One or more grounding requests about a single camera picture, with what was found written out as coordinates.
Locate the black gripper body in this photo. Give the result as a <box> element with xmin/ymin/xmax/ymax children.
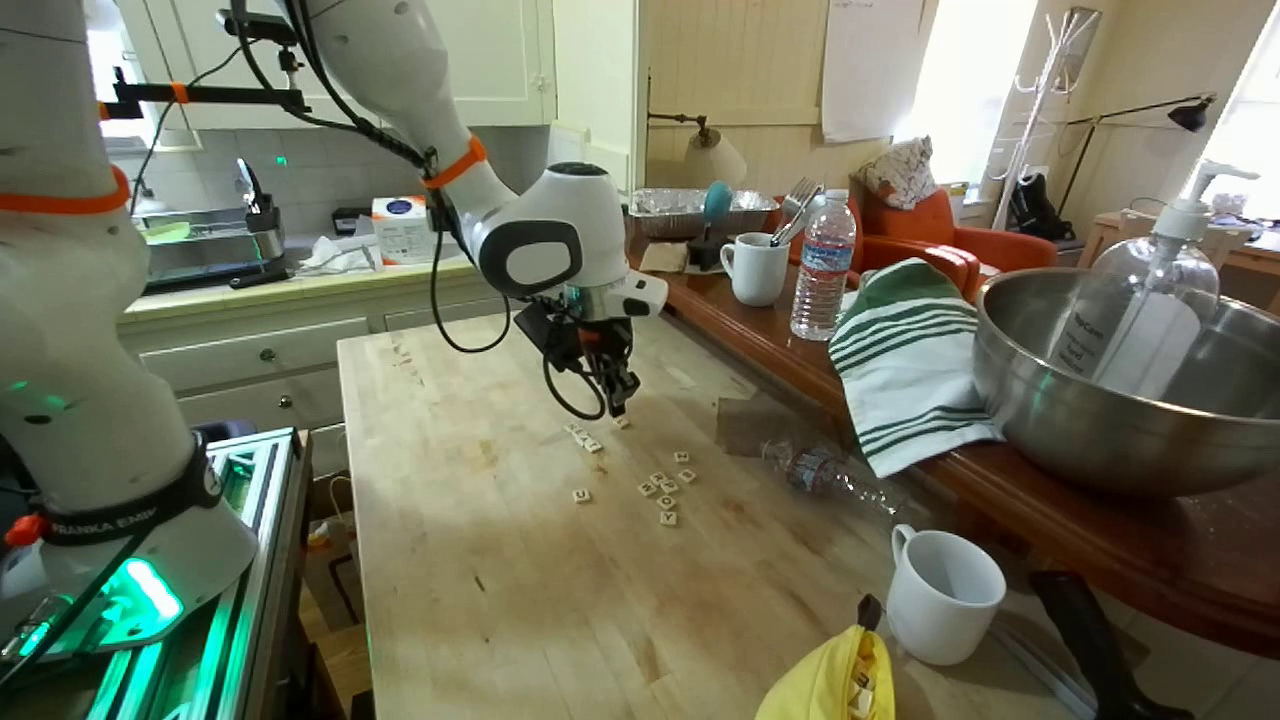
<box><xmin>516</xmin><ymin>272</ymin><xmax>666</xmax><ymax>398</ymax></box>

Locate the letter R tile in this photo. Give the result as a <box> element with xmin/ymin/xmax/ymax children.
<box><xmin>569</xmin><ymin>428</ymin><xmax>604</xmax><ymax>457</ymax></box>

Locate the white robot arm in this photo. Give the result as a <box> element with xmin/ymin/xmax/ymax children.
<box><xmin>0</xmin><ymin>0</ymin><xmax>666</xmax><ymax>660</ymax></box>

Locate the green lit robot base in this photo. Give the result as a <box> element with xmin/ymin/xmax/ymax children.
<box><xmin>0</xmin><ymin>428</ymin><xmax>300</xmax><ymax>720</ymax></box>

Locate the pile of letter tiles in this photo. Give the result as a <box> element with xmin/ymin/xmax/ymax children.
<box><xmin>636</xmin><ymin>452</ymin><xmax>699</xmax><ymax>526</ymax></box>

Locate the brown paper sheet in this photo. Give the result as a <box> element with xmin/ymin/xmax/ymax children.
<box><xmin>639</xmin><ymin>245</ymin><xmax>687</xmax><ymax>275</ymax></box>

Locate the black scoop stand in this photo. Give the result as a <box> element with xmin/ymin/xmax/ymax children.
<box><xmin>687</xmin><ymin>220</ymin><xmax>726</xmax><ymax>272</ymax></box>

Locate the aluminium foil tray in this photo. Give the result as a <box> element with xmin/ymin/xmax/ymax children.
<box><xmin>627</xmin><ymin>189</ymin><xmax>778</xmax><ymax>220</ymax></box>

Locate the white mug with utensils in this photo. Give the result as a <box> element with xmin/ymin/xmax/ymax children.
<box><xmin>720</xmin><ymin>208</ymin><xmax>805</xmax><ymax>306</ymax></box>

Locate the blue measuring scoop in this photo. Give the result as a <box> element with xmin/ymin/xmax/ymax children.
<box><xmin>703</xmin><ymin>178</ymin><xmax>731</xmax><ymax>224</ymax></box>

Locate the crumpled clear plastic bottle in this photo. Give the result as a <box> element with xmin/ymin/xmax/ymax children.
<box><xmin>760</xmin><ymin>441</ymin><xmax>899</xmax><ymax>519</ymax></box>

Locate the clear water bottle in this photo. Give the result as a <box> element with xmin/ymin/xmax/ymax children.
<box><xmin>786</xmin><ymin>189</ymin><xmax>855</xmax><ymax>340</ymax></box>

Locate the green striped towel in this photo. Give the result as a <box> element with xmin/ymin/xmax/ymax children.
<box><xmin>829</xmin><ymin>258</ymin><xmax>999</xmax><ymax>481</ymax></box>

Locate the orange armchair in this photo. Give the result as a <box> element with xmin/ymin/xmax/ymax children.
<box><xmin>852</xmin><ymin>189</ymin><xmax>1055</xmax><ymax>298</ymax></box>

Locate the yellow bowl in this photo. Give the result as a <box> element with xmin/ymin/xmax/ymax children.
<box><xmin>754</xmin><ymin>625</ymin><xmax>896</xmax><ymax>720</ymax></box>

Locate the small white mug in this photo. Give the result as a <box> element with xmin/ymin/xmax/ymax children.
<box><xmin>888</xmin><ymin>524</ymin><xmax>1009</xmax><ymax>668</ymax></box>

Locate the hand sanitizer pump bottle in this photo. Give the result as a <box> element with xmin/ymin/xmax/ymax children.
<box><xmin>1047</xmin><ymin>160</ymin><xmax>1243</xmax><ymax>398</ymax></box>

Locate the white coat rack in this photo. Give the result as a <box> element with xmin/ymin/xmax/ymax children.
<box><xmin>993</xmin><ymin>0</ymin><xmax>1099</xmax><ymax>197</ymax></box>

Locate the steel mixing bowl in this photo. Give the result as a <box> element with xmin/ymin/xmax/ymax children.
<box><xmin>971</xmin><ymin>269</ymin><xmax>1280</xmax><ymax>497</ymax></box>

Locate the dark wooden side table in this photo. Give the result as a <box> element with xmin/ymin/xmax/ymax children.
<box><xmin>615</xmin><ymin>235</ymin><xmax>1280</xmax><ymax>662</ymax></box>

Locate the black desk lamp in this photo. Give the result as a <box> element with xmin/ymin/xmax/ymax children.
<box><xmin>1061</xmin><ymin>90</ymin><xmax>1217</xmax><ymax>204</ymax></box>

